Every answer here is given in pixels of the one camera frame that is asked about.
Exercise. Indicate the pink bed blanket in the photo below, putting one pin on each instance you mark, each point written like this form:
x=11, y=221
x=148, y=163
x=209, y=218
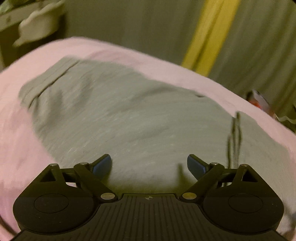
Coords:
x=23, y=156

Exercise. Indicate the grey sweatpants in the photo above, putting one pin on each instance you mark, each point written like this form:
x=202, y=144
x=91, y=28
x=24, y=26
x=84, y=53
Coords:
x=82, y=109

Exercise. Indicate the grey curtain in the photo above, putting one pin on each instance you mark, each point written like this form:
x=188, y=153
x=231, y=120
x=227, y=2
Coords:
x=256, y=39

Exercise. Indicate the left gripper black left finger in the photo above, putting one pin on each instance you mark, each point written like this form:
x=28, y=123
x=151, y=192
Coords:
x=82, y=183

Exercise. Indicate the red and black device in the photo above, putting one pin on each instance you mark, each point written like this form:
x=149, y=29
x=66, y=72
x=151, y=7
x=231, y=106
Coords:
x=256, y=99

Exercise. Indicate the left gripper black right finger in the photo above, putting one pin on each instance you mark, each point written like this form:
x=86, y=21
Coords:
x=215, y=183

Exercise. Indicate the white shelf object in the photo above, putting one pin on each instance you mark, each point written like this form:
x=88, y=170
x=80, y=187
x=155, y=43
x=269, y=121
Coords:
x=40, y=23

